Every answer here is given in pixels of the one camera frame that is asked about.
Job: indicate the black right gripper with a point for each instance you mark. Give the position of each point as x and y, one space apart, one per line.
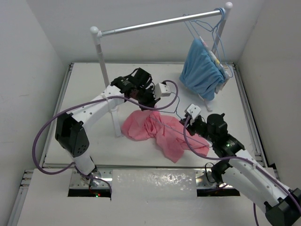
190 126

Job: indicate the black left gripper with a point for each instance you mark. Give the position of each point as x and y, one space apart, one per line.
152 102

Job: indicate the light blue wire hanger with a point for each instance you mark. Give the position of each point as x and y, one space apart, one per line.
207 144

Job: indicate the pink t shirt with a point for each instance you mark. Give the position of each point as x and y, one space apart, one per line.
140 126

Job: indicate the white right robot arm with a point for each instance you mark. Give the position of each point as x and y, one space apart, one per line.
237 168

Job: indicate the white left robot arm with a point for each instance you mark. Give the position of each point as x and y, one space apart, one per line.
72 128

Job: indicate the patterned white garment on hanger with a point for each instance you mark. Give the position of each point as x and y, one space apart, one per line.
218 65

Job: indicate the blue t shirt on hanger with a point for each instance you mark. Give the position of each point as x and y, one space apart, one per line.
199 74

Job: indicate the blue hanger at rack end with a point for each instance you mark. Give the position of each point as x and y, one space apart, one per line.
218 29

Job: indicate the white foreground cover board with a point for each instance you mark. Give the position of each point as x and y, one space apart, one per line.
139 198

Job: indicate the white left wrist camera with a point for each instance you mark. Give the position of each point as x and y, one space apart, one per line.
161 90

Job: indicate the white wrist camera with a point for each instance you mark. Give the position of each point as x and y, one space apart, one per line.
192 111
161 90

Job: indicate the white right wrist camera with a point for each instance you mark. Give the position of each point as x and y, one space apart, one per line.
192 111

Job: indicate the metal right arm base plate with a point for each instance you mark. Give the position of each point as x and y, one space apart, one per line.
204 180

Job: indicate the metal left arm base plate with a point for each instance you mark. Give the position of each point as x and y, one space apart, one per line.
78 182

